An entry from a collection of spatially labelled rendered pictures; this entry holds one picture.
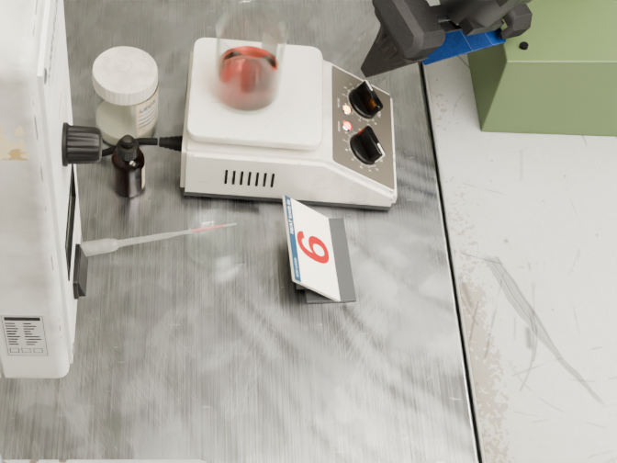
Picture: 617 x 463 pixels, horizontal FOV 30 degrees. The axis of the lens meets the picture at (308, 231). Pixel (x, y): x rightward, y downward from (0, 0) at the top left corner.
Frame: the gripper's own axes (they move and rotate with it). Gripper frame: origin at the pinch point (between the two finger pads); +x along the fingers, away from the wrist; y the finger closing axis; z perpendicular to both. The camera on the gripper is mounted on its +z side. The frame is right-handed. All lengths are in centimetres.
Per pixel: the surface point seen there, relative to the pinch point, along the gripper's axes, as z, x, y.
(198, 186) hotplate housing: -1.1, 18.2, 15.0
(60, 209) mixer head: -14, -22, 61
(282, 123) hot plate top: -0.6, 9.1, 11.2
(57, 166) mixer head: -13, -24, 62
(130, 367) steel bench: -13.4, 22.3, 28.2
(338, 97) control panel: 0.4, 8.6, 2.9
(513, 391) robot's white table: -30.8, 6.1, 5.8
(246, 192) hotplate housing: -3.5, 16.3, 11.9
